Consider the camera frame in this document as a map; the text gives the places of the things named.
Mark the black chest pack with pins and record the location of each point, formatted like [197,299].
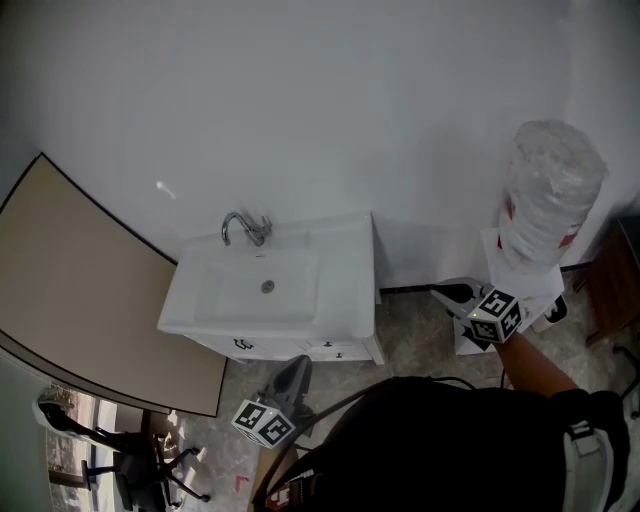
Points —
[295,487]

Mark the beige leaning board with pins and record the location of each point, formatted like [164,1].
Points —
[100,300]

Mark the person's left forearm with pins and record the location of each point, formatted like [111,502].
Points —
[270,470]

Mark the white water dispenser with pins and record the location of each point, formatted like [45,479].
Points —
[537,285]

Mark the person's black shirt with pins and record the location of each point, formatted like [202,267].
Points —
[425,450]

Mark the chrome faucet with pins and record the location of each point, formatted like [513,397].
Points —
[252,232]

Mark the dark wooden vanity cabinet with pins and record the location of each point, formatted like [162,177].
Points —
[615,280]

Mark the large glass window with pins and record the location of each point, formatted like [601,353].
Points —
[60,450]

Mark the clear water bottle red label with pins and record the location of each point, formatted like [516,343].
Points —
[550,200]

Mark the wide grey roller blind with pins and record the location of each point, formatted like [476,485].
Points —
[20,450]

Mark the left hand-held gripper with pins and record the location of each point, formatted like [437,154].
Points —
[262,422]

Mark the person's right forearm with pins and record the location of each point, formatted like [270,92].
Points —
[535,365]

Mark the white ceramic sink top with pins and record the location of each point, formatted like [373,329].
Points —
[340,280]

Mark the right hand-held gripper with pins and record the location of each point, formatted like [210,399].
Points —
[495,317]

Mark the white garment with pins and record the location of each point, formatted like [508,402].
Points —
[42,410]

